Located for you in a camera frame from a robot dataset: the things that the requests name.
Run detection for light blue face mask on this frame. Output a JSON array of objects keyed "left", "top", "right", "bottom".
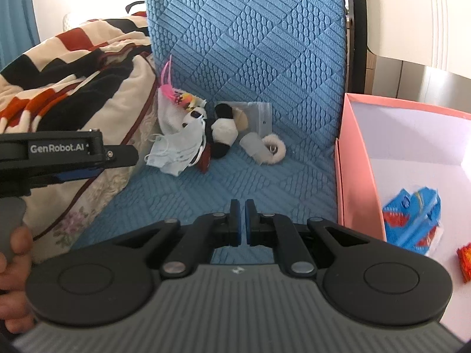
[{"left": 145, "top": 134, "right": 197, "bottom": 176}]

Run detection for dark red cloth piece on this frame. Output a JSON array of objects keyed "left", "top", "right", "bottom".
[{"left": 199, "top": 143, "right": 211, "bottom": 173}]

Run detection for blue curtain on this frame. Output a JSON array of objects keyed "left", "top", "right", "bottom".
[{"left": 0, "top": 0, "right": 41, "bottom": 71}]

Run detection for beige round puff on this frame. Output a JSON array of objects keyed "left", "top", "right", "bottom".
[{"left": 233, "top": 109, "right": 250, "bottom": 132}]

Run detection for blue printed packet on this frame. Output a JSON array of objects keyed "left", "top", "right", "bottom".
[{"left": 382, "top": 187, "right": 442, "bottom": 254}]

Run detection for panda plush toy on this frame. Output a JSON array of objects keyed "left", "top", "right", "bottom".
[{"left": 186, "top": 104, "right": 238, "bottom": 159}]

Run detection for cream furry ring keychain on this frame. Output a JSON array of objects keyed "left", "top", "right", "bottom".
[{"left": 261, "top": 134, "right": 287, "bottom": 165}]

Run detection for pink box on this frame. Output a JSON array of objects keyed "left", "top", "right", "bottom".
[{"left": 334, "top": 93, "right": 471, "bottom": 343}]

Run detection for pink feather toy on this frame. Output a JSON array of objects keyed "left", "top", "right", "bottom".
[{"left": 160, "top": 54, "right": 200, "bottom": 110}]

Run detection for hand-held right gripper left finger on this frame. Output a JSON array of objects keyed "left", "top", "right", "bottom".
[{"left": 112, "top": 199, "right": 244, "bottom": 276}]

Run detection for grey fabric sleeve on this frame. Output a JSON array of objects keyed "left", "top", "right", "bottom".
[{"left": 239, "top": 132, "right": 268, "bottom": 165}]

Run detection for person's left hand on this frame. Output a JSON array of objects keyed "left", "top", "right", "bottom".
[{"left": 0, "top": 224, "right": 37, "bottom": 334}]

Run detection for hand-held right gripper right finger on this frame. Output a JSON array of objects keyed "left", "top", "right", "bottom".
[{"left": 245, "top": 199, "right": 370, "bottom": 276}]

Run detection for clear zip bag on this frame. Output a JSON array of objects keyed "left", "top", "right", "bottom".
[{"left": 229, "top": 101, "right": 273, "bottom": 135}]

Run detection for red orange packet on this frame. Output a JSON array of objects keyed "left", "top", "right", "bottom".
[{"left": 456, "top": 243, "right": 471, "bottom": 284}]

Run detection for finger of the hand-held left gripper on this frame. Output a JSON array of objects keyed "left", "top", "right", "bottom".
[
  {"left": 103, "top": 145, "right": 140, "bottom": 169},
  {"left": 30, "top": 166, "right": 101, "bottom": 190}
]

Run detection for red black striped blanket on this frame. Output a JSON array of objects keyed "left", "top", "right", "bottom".
[{"left": 0, "top": 12, "right": 160, "bottom": 243}]

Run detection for blue textured cushion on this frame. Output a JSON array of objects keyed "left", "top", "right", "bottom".
[{"left": 70, "top": 0, "right": 349, "bottom": 265}]

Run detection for floral bed sheet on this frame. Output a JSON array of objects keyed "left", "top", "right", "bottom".
[{"left": 31, "top": 106, "right": 162, "bottom": 254}]

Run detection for brown wooden panel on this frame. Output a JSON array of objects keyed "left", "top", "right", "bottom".
[{"left": 366, "top": 52, "right": 377, "bottom": 95}]

